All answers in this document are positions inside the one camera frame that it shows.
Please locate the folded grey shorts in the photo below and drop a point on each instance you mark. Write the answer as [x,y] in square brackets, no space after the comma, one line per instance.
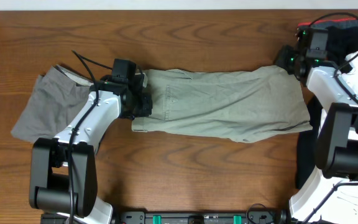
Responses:
[57,97]

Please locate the black garment with red trim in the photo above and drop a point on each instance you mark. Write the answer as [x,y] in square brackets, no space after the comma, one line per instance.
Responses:
[342,40]

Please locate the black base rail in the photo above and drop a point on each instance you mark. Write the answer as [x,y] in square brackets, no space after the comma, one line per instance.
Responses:
[256,214]

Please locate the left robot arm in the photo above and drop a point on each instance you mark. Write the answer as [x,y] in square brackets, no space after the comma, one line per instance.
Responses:
[63,176]

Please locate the khaki beige shorts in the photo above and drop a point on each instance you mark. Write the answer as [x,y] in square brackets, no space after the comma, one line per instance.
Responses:
[241,106]

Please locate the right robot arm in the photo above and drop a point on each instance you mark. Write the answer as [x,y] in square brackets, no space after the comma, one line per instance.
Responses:
[330,194]

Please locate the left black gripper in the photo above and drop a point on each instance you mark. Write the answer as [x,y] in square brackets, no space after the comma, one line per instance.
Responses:
[146,109]

